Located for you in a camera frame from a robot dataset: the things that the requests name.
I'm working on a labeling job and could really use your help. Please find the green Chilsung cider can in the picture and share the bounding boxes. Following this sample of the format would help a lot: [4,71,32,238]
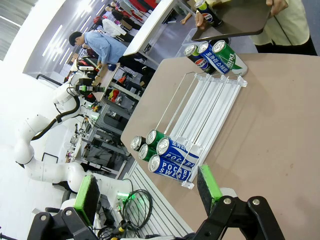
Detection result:
[211,39,248,77]

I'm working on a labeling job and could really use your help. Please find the person's left hand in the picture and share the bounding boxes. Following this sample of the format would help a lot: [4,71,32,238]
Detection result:
[265,0,289,18]

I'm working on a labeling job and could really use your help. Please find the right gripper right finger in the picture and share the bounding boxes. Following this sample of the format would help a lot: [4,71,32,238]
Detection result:
[193,164,286,240]

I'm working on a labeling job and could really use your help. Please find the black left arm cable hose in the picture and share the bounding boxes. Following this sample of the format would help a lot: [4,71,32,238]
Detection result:
[31,93,81,141]

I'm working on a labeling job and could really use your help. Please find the white table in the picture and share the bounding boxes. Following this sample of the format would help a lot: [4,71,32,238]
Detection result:
[123,0,182,70]

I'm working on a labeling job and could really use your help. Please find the black Pepsi can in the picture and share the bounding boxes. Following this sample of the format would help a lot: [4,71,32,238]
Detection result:
[183,44,217,75]
[194,0,224,29]
[130,135,147,152]

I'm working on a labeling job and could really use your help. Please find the black serving tray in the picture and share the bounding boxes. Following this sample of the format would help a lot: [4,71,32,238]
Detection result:
[191,0,273,43]

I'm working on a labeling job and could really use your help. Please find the green soda can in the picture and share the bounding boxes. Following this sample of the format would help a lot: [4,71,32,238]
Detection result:
[145,129,171,148]
[138,143,158,162]

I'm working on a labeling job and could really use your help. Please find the person in light blue shirt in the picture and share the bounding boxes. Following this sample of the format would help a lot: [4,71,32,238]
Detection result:
[68,31,129,66]

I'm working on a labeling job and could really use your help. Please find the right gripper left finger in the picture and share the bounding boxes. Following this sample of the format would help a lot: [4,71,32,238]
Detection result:
[26,174,101,240]

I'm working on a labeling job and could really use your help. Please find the person's right hand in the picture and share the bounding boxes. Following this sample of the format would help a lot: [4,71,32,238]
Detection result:
[194,11,209,28]

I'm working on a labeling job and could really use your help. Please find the person in yellow shirt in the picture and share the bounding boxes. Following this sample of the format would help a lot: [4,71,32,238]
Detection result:
[249,0,319,56]

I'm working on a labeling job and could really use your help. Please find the blue Pocari Sweat can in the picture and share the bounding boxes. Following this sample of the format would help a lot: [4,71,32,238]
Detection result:
[147,154,193,183]
[156,136,200,169]
[196,41,231,75]

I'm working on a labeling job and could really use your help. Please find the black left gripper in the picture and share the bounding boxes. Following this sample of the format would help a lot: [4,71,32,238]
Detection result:
[74,77,106,96]

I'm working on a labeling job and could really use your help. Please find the black cable coil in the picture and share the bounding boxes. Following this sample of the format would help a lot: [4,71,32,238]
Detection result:
[122,189,154,230]

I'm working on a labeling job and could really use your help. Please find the thin black cord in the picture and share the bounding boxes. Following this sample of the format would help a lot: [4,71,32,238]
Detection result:
[272,15,293,47]

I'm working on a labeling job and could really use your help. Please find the grey ribbed base plate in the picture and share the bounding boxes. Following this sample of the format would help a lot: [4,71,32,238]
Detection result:
[121,159,200,240]

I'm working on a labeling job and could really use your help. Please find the light wooden workbench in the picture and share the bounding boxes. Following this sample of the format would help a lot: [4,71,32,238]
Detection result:
[93,63,121,102]

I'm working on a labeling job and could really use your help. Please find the clear plastic storage bin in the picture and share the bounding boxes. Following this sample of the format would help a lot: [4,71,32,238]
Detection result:
[174,27,199,59]

